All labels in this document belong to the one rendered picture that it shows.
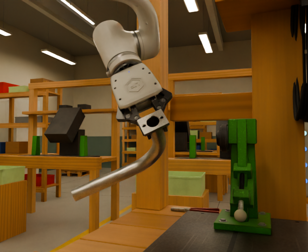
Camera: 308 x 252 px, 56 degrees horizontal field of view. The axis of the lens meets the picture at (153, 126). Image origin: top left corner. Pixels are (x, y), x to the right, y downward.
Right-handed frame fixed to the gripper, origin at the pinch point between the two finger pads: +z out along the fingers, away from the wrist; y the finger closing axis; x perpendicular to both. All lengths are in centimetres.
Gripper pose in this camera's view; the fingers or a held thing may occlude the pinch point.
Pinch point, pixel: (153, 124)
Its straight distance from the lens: 60.4
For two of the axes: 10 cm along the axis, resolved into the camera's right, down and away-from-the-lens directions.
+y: 9.1, -4.1, 0.6
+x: 1.6, 4.9, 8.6
